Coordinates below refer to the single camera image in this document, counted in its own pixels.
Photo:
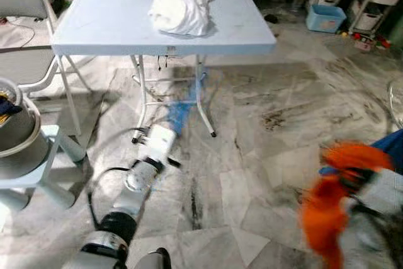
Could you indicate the steel laundry bucket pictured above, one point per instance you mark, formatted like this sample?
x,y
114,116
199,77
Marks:
x,y
22,143

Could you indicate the light blue plastic child chair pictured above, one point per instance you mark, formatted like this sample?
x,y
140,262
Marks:
x,y
38,181

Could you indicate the light blue plastic box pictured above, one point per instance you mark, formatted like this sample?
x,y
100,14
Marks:
x,y
326,18

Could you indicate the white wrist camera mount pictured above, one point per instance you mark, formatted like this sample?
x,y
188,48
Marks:
x,y
157,143
384,193

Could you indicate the red floor toys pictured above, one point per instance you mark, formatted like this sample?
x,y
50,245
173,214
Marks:
x,y
368,43

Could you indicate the light blue folding table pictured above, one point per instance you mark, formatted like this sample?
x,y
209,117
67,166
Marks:
x,y
101,17

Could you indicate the blue plastic clothes hanger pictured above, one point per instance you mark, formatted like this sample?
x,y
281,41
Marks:
x,y
182,111

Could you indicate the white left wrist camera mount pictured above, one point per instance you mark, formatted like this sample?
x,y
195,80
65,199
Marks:
x,y
157,143

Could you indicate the orange shirt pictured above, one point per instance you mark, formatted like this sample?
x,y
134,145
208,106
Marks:
x,y
324,218

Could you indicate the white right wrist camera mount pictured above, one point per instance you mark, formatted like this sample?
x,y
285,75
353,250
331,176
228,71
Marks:
x,y
384,193

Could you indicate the white crumpled cloth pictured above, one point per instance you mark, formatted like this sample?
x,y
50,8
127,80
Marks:
x,y
182,7

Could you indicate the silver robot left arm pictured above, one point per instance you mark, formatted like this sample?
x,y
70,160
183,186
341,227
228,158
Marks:
x,y
135,184

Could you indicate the grey robot left leg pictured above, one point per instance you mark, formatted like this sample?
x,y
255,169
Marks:
x,y
151,259

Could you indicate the small black floor object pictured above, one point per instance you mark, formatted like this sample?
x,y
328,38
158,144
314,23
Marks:
x,y
271,18

